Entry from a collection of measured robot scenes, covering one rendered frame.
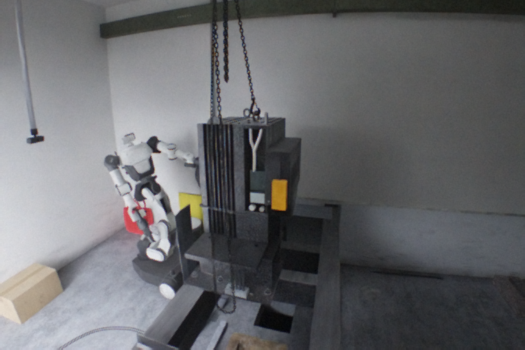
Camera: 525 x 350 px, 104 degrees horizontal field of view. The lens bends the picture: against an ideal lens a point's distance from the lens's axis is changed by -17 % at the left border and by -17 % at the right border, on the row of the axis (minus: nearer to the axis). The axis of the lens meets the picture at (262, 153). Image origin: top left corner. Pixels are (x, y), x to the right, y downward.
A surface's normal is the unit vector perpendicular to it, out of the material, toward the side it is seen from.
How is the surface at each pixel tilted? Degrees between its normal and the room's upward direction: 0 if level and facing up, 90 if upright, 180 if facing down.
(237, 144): 90
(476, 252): 90
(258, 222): 90
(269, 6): 90
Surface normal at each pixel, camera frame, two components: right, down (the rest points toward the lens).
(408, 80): -0.27, 0.22
